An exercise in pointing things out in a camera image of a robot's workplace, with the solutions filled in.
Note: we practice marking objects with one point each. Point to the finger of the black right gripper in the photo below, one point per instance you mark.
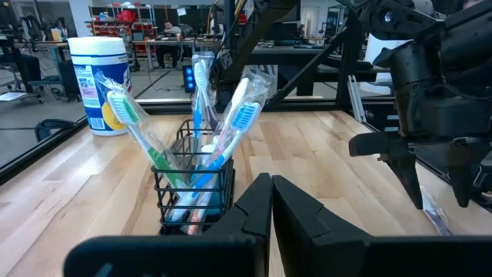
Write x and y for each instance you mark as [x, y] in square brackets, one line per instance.
[462, 181]
[409, 177]

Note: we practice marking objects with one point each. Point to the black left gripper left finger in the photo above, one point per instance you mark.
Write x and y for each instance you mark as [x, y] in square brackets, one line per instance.
[192, 257]

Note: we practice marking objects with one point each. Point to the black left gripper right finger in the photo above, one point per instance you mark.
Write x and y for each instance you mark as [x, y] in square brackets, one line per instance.
[346, 257]

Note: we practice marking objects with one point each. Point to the blue toothbrush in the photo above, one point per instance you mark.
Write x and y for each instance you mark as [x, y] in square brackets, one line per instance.
[246, 115]
[200, 82]

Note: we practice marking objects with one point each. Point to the green toothbrush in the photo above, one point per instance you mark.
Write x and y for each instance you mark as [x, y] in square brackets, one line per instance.
[123, 109]

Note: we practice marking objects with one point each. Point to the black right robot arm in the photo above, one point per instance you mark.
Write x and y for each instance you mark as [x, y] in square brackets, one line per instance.
[469, 38]

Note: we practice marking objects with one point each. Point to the black box with blue lights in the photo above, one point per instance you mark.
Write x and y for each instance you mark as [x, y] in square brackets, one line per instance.
[189, 79]

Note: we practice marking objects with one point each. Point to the background desk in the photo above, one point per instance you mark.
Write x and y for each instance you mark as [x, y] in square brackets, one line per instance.
[146, 41]

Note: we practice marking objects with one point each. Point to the person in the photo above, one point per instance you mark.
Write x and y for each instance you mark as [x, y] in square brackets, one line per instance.
[171, 32]

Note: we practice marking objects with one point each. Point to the white yellow blue wipes canister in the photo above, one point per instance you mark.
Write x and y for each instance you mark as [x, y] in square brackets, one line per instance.
[96, 50]

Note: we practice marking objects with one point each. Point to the red storage shelving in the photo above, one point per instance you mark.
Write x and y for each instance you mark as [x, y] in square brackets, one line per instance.
[125, 16]

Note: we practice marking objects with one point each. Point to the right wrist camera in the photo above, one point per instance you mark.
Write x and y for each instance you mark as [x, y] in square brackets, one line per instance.
[388, 17]

